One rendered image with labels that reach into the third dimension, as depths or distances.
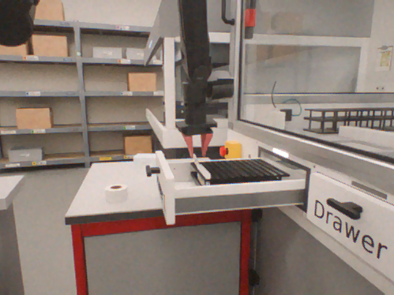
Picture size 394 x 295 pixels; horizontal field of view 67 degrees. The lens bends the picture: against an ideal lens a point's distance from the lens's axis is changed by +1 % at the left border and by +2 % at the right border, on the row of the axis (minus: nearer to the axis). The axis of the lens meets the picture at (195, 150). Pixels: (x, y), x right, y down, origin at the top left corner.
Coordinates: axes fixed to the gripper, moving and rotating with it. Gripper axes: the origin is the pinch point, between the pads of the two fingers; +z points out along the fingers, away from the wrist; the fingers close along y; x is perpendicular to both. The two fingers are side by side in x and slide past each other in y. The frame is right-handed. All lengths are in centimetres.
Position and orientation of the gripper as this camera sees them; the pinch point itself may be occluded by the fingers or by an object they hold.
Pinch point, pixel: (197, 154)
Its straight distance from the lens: 79.9
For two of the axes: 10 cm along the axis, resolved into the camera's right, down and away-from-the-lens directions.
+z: 0.6, 9.4, 3.4
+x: 2.3, 3.2, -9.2
